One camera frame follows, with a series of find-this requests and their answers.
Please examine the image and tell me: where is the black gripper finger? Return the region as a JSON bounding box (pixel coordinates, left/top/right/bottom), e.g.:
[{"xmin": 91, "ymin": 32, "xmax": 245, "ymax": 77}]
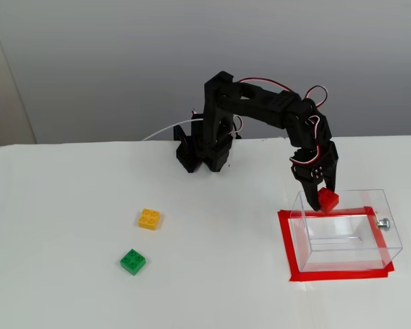
[
  {"xmin": 325, "ymin": 163, "xmax": 339, "ymax": 194},
  {"xmin": 291, "ymin": 165, "xmax": 325, "ymax": 212}
]

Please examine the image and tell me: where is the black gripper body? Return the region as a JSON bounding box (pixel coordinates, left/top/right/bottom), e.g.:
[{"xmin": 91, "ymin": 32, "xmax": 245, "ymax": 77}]
[{"xmin": 288, "ymin": 115, "xmax": 340, "ymax": 180}]

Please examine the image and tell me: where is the red lego brick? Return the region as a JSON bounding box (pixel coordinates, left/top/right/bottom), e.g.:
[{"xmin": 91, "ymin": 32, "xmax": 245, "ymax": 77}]
[{"xmin": 317, "ymin": 187, "xmax": 340, "ymax": 214}]

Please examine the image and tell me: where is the transparent plastic box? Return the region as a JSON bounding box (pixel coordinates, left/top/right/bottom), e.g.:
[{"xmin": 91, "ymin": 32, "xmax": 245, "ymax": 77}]
[{"xmin": 289, "ymin": 188, "xmax": 404, "ymax": 273}]

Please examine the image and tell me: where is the silver metal box lock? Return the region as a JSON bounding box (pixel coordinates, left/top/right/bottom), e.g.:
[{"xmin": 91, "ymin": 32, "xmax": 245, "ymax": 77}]
[{"xmin": 375, "ymin": 214, "xmax": 392, "ymax": 231}]

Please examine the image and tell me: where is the yellow lego brick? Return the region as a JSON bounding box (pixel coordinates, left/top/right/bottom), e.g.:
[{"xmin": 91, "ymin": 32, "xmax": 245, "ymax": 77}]
[{"xmin": 138, "ymin": 208, "xmax": 161, "ymax": 231}]

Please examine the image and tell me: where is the green lego brick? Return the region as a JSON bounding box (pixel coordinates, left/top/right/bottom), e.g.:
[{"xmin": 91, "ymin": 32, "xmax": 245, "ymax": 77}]
[{"xmin": 119, "ymin": 248, "xmax": 149, "ymax": 276}]

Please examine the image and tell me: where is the black table clamp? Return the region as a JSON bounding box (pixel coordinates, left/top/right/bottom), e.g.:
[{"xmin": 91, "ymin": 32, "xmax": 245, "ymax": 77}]
[{"xmin": 173, "ymin": 124, "xmax": 190, "ymax": 149}]

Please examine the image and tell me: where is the red white gripper servo wire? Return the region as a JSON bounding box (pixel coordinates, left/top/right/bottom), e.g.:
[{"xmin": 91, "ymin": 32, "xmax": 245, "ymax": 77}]
[{"xmin": 289, "ymin": 115, "xmax": 321, "ymax": 166}]

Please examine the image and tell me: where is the red white wrist wire loop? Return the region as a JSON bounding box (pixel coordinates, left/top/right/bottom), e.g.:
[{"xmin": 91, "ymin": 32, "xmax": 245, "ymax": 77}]
[{"xmin": 303, "ymin": 85, "xmax": 330, "ymax": 111}]

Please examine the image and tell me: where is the red white upper arm wire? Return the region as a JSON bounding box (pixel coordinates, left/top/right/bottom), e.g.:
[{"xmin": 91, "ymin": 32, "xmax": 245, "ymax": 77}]
[{"xmin": 238, "ymin": 77, "xmax": 295, "ymax": 94}]

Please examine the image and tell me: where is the red tape frame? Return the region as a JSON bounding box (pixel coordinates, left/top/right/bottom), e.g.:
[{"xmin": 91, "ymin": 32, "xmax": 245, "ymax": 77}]
[{"xmin": 277, "ymin": 206, "xmax": 396, "ymax": 283}]

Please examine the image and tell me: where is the white cable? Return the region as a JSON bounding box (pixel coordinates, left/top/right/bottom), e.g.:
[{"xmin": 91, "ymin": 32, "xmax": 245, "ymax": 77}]
[{"xmin": 142, "ymin": 118, "xmax": 205, "ymax": 142}]

